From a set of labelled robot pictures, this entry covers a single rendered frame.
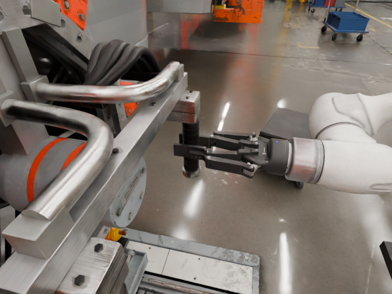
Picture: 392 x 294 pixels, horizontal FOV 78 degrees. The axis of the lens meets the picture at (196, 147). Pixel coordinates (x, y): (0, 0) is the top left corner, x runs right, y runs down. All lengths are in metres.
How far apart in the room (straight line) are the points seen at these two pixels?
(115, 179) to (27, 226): 0.09
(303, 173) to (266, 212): 1.03
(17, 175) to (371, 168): 0.58
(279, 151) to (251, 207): 1.04
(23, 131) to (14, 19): 0.15
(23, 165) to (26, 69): 0.14
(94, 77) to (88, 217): 0.26
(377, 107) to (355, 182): 0.20
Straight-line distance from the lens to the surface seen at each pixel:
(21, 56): 0.42
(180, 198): 1.53
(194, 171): 0.57
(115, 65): 0.44
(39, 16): 0.46
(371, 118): 0.63
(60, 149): 0.43
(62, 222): 0.21
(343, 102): 0.64
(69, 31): 0.51
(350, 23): 5.82
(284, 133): 1.57
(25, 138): 0.45
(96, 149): 0.24
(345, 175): 0.52
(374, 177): 0.54
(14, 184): 0.46
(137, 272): 1.11
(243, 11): 3.90
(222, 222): 1.43
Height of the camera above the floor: 1.15
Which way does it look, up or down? 37 degrees down
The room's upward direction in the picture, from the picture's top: straight up
